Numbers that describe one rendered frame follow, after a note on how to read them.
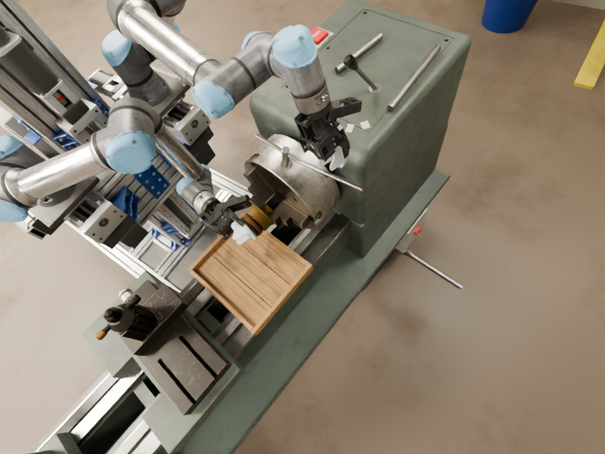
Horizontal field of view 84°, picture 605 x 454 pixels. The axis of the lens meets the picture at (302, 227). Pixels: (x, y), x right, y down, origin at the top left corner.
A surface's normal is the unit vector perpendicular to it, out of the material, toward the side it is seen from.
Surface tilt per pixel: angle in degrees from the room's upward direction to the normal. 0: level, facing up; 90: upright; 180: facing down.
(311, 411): 0
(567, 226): 0
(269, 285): 0
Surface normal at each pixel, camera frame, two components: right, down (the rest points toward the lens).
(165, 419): -0.17, -0.44
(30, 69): 0.82, 0.44
